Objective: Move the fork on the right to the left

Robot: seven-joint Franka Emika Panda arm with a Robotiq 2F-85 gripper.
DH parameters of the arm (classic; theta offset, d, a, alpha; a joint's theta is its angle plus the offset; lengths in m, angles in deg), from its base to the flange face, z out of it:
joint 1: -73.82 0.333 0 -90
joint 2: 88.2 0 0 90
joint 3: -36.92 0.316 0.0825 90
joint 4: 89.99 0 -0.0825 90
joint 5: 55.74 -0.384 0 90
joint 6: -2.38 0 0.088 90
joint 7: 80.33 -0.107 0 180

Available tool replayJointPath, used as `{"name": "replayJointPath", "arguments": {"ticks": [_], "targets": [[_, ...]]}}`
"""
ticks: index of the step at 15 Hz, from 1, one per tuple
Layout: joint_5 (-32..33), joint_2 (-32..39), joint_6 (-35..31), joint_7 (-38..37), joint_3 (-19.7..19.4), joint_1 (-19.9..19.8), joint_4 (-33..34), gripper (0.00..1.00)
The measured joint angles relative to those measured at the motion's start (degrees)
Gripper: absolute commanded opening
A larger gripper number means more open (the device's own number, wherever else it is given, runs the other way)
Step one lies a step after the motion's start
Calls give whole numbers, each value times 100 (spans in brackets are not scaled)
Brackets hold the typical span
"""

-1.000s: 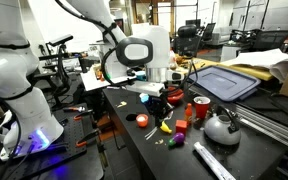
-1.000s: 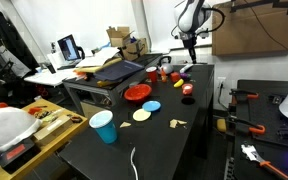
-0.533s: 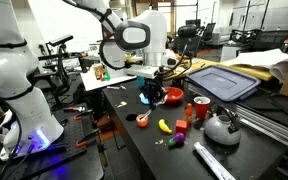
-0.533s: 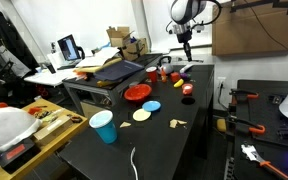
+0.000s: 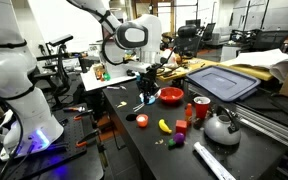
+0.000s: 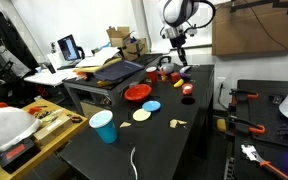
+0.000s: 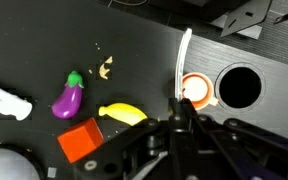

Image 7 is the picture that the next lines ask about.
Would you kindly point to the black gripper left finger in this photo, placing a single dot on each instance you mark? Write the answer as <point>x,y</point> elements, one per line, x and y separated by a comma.
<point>175,140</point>

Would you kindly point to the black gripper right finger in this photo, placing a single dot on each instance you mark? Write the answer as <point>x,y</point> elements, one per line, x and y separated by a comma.
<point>217,146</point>

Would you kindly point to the clear plastic fork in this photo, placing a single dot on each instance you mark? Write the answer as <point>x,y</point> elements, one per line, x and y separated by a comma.
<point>180,66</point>

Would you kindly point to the small orange cup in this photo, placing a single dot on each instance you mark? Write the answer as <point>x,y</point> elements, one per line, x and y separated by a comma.
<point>197,88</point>

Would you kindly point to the yellow toy banana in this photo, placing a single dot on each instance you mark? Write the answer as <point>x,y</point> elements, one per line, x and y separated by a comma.
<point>124,113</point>

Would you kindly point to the red cube block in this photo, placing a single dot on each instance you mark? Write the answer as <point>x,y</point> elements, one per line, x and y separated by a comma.
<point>80,140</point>

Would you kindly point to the tan crumb scraps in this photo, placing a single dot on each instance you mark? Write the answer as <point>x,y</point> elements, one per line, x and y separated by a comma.
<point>103,70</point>

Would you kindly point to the purple toy eggplant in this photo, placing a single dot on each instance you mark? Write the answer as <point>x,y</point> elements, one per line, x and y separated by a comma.
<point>67,101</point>

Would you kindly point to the small grey square scrap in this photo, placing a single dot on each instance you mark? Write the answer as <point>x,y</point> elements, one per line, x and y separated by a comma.
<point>52,172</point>

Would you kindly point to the white cylinder tube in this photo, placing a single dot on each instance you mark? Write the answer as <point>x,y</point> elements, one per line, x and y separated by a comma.
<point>4,101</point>

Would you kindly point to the black metal bracket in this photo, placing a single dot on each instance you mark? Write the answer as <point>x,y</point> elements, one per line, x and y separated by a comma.
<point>247,16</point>

